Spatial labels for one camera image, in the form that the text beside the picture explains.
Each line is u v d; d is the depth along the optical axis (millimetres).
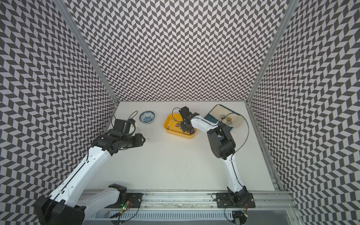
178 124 1022
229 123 1047
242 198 664
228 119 1059
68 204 382
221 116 1063
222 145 559
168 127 1022
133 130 631
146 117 1080
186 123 754
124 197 654
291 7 668
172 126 1028
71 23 772
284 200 759
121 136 568
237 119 1047
